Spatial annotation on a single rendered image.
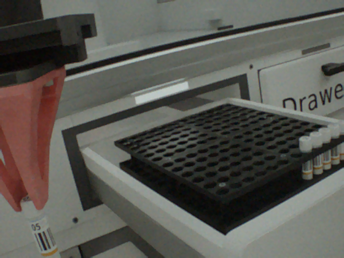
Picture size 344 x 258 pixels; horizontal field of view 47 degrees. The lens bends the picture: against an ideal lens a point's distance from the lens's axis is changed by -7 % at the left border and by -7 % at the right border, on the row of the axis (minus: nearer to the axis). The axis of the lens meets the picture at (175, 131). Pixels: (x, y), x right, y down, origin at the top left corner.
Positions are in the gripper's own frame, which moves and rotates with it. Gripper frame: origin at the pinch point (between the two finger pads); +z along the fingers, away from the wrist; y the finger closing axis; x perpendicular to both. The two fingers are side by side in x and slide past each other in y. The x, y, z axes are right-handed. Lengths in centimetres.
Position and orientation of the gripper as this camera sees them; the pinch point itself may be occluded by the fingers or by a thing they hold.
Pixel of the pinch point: (28, 193)
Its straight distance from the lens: 24.3
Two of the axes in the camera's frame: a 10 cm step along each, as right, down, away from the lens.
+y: -9.9, 1.3, 0.2
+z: 1.4, 9.5, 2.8
